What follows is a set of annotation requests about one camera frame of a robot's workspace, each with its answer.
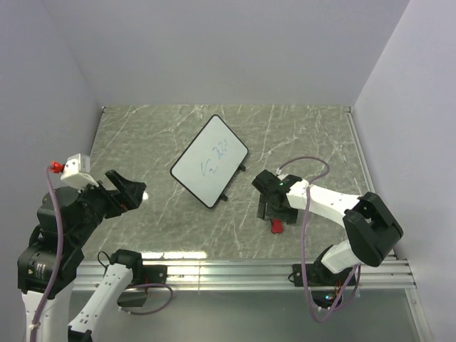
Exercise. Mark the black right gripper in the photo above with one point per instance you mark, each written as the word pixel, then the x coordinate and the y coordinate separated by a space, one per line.
pixel 289 216

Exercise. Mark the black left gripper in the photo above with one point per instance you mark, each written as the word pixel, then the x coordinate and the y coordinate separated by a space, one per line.
pixel 130 198

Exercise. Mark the red bone-shaped eraser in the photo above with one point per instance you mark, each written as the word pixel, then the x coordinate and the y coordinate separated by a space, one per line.
pixel 276 226

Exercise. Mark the small white whiteboard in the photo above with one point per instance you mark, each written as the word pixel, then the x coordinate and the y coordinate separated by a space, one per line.
pixel 210 161

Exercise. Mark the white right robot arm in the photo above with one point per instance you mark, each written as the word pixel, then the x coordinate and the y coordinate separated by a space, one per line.
pixel 372 230

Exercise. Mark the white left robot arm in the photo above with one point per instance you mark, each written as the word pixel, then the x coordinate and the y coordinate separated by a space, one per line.
pixel 47 268

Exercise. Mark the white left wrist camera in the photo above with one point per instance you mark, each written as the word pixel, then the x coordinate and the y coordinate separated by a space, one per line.
pixel 76 172

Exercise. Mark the aluminium mounting rail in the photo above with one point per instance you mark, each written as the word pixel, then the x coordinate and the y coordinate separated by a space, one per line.
pixel 268 274

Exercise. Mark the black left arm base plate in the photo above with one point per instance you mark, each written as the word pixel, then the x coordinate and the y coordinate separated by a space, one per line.
pixel 154 274

